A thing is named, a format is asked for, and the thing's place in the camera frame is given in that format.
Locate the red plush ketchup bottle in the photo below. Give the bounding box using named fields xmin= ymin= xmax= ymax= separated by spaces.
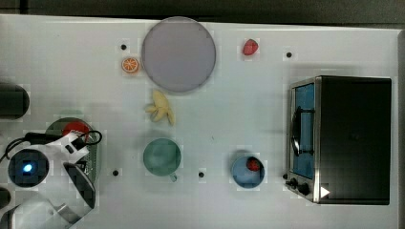
xmin=62 ymin=121 xmax=90 ymax=136

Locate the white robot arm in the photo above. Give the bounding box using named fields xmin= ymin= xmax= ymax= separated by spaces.
xmin=1 ymin=144 xmax=96 ymax=229

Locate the green oval strainer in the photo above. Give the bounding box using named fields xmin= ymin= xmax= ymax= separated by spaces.
xmin=46 ymin=117 xmax=100 ymax=182

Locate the yellow peeled banana toy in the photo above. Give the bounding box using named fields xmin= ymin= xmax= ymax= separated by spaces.
xmin=145 ymin=90 xmax=176 ymax=126

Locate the green mug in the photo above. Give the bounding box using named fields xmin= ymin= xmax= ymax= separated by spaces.
xmin=142 ymin=138 xmax=181 ymax=182

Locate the grey round plate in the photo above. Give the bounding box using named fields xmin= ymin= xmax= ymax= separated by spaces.
xmin=141 ymin=16 xmax=216 ymax=93

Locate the red strawberry in bowl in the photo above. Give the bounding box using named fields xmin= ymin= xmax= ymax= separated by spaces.
xmin=246 ymin=157 xmax=261 ymax=172

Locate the blue bowl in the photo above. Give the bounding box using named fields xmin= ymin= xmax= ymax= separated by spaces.
xmin=230 ymin=156 xmax=266 ymax=189

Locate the red strawberry on table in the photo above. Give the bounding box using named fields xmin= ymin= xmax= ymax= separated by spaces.
xmin=243 ymin=39 xmax=259 ymax=56

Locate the orange slice toy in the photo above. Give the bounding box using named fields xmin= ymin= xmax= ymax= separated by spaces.
xmin=121 ymin=57 xmax=139 ymax=73

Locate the black toaster oven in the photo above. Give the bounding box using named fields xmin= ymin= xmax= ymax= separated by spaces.
xmin=283 ymin=75 xmax=392 ymax=205

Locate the black cylinder upper left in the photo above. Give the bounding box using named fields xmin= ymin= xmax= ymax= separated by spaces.
xmin=0 ymin=83 xmax=30 ymax=120

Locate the black cylinder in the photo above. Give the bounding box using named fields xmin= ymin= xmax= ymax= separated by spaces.
xmin=0 ymin=83 xmax=30 ymax=120
xmin=0 ymin=187 xmax=11 ymax=208

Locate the black cylinder lower left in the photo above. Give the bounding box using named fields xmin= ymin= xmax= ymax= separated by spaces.
xmin=0 ymin=187 xmax=11 ymax=208

